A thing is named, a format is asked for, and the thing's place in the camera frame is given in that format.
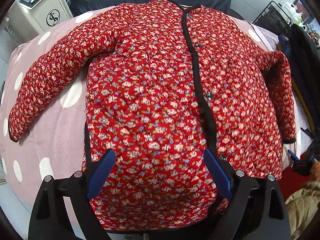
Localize person's right hand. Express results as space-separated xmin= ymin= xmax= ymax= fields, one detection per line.
xmin=310 ymin=162 xmax=320 ymax=181

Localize pink polka dot sheet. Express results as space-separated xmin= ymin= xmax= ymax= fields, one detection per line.
xmin=0 ymin=6 xmax=312 ymax=228

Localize red floral quilted jacket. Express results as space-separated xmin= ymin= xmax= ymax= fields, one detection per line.
xmin=7 ymin=0 xmax=297 ymax=231

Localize white air conditioner unit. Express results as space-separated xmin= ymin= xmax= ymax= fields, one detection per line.
xmin=2 ymin=0 xmax=73 ymax=43

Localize dark hanging clothes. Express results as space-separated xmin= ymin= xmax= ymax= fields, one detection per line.
xmin=278 ymin=24 xmax=319 ymax=128

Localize beige right sleeve forearm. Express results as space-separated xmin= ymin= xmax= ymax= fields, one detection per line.
xmin=285 ymin=181 xmax=319 ymax=239

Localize black clothes rack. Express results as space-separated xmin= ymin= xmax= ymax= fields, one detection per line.
xmin=253 ymin=1 xmax=292 ymax=34

